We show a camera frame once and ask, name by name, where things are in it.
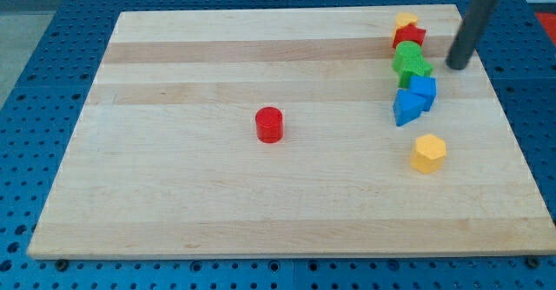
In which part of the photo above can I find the wooden board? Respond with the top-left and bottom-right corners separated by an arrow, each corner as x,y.
27,4 -> 555,260

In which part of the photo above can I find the green circle block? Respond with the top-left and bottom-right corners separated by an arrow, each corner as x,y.
392,41 -> 422,73

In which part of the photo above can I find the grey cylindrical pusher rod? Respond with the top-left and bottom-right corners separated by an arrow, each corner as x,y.
446,0 -> 500,70

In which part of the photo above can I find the red star block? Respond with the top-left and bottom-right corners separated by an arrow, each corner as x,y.
392,24 -> 427,49

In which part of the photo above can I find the red cylinder block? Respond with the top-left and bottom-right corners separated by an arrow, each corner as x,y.
255,107 -> 283,143

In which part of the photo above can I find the blue cube block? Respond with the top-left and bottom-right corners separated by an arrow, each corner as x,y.
409,76 -> 437,112

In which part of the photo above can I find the green star block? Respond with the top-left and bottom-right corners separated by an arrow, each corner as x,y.
393,58 -> 434,89

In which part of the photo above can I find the yellow heart block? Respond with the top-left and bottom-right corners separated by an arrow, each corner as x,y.
394,12 -> 419,30

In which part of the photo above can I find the yellow hexagon block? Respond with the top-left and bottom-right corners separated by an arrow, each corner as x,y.
410,134 -> 447,174

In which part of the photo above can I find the blue triangle block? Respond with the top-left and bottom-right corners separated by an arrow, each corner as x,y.
393,89 -> 426,127

